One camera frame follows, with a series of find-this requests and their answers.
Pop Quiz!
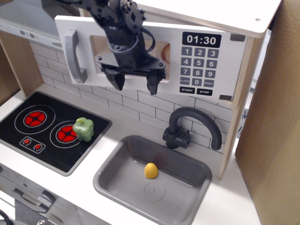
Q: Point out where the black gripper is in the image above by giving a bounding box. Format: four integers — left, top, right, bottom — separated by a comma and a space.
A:
95, 36, 167, 95

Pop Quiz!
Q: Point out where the white toy microwave door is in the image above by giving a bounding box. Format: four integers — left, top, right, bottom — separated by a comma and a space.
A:
55, 15, 247, 101

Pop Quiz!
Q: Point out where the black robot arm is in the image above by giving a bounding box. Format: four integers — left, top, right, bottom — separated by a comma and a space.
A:
59, 0, 167, 95

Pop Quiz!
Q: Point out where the white wooden microwave cabinet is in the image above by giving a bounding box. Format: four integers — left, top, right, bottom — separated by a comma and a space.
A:
79, 0, 283, 180

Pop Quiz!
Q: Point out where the dark grey toy faucet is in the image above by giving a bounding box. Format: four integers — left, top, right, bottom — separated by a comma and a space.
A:
163, 107, 222, 150

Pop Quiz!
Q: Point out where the green toy bell pepper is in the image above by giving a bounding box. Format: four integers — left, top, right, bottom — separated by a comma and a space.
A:
73, 117, 94, 142

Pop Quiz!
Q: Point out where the yellow toy corn piece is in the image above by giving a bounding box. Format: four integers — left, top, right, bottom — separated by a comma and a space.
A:
144, 163, 158, 179

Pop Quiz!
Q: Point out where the black toy stovetop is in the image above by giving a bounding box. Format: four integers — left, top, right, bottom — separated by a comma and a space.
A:
0, 91, 112, 176

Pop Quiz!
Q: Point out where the grey toy range hood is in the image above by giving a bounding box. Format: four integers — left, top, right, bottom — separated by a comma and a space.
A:
0, 0, 82, 49

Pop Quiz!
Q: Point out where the grey toy sink basin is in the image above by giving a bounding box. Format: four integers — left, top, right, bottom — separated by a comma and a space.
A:
93, 135, 212, 225

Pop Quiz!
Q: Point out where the brown cardboard box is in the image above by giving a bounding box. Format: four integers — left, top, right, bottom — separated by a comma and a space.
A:
235, 0, 300, 225

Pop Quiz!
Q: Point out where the grey toy oven front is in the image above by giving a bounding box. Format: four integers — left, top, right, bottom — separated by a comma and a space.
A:
0, 164, 108, 225

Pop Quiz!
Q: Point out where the grey microwave door handle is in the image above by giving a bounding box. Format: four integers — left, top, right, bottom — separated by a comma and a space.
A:
64, 30, 87, 84

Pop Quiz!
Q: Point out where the grey oven door handle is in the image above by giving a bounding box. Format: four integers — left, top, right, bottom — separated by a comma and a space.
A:
12, 188, 56, 213

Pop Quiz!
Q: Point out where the grey metal bracket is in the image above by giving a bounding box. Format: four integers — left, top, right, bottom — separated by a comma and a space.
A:
15, 200, 53, 225

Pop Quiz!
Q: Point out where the black braided cable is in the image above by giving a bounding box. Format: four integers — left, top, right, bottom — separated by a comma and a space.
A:
0, 209, 14, 225

